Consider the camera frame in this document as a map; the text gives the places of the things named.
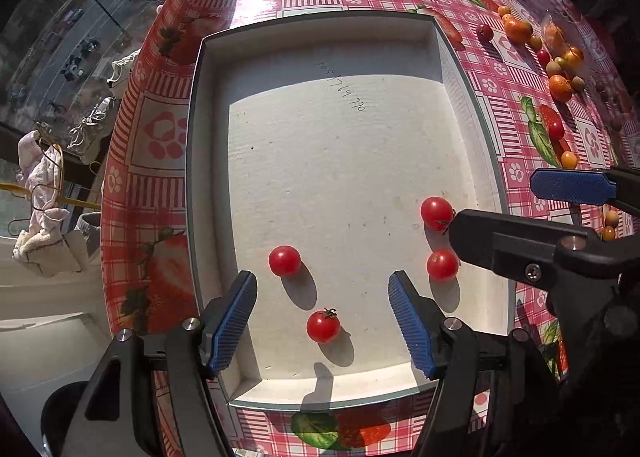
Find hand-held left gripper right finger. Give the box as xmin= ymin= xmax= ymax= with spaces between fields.
xmin=387 ymin=269 xmax=576 ymax=457

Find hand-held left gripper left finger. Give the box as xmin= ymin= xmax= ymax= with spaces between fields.
xmin=59 ymin=269 xmax=259 ymax=457

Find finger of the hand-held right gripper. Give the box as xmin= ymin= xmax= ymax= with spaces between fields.
xmin=530 ymin=166 xmax=640 ymax=218
xmin=448 ymin=208 xmax=640 ymax=291

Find red cherry tomato with stem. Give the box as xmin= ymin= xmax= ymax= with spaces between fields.
xmin=306 ymin=308 xmax=341 ymax=344

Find white cardboard box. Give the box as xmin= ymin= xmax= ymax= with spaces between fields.
xmin=186 ymin=12 xmax=517 ymax=412

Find orange mandarin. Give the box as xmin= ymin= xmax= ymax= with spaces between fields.
xmin=549 ymin=75 xmax=573 ymax=103
xmin=503 ymin=18 xmax=533 ymax=43

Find clear plastic bag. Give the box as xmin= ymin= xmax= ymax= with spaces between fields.
xmin=540 ymin=10 xmax=583 ymax=63

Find grey cloth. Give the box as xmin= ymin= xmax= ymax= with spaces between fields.
xmin=75 ymin=212 xmax=103 ymax=258

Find dark round bin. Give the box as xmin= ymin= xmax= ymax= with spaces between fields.
xmin=40 ymin=379 xmax=93 ymax=457

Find red checkered strawberry tablecloth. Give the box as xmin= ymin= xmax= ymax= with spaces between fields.
xmin=100 ymin=0 xmax=640 ymax=457

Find white sneakers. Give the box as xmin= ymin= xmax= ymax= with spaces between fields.
xmin=67 ymin=96 xmax=117 ymax=165

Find pink clothes on hanger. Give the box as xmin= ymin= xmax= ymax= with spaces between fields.
xmin=12 ymin=130 xmax=71 ymax=263

